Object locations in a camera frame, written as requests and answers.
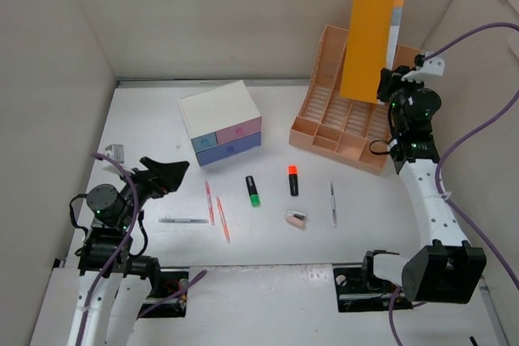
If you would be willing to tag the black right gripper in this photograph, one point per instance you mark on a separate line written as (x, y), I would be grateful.
(389, 84)

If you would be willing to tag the peach plastic desk organizer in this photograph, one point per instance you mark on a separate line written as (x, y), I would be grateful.
(332, 126)

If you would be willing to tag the pink gel pen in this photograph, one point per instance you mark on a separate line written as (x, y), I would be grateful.
(210, 206)

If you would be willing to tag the orange gel pen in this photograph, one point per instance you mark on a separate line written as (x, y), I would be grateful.
(223, 219)

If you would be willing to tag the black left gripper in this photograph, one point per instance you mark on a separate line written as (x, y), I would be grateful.
(147, 183)

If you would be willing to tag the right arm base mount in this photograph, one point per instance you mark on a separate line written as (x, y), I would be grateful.
(357, 288)

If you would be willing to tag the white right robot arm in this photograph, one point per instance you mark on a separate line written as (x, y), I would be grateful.
(446, 268)

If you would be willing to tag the green cap black highlighter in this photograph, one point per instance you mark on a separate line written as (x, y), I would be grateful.
(252, 191)

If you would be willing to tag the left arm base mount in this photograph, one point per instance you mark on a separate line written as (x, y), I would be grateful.
(171, 282)

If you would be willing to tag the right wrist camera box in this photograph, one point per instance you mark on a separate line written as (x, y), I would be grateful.
(424, 69)

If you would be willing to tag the grey clear pen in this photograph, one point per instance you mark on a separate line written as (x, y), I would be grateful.
(182, 221)

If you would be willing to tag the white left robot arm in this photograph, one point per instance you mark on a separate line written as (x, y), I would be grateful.
(113, 282)

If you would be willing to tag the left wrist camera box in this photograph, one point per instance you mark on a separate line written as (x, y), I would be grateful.
(115, 152)

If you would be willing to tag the pink drawer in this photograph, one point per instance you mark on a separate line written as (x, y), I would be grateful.
(239, 130)

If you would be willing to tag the white pastel drawer box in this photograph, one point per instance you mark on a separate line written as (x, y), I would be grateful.
(218, 108)

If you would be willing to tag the orange A4 file folder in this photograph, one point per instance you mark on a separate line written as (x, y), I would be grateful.
(371, 47)

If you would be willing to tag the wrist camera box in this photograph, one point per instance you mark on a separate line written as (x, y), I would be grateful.
(115, 152)
(424, 69)

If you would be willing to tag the orange cap black highlighter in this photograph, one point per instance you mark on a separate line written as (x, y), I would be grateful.
(293, 180)

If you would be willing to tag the light blue drawer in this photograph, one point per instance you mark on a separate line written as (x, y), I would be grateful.
(204, 142)

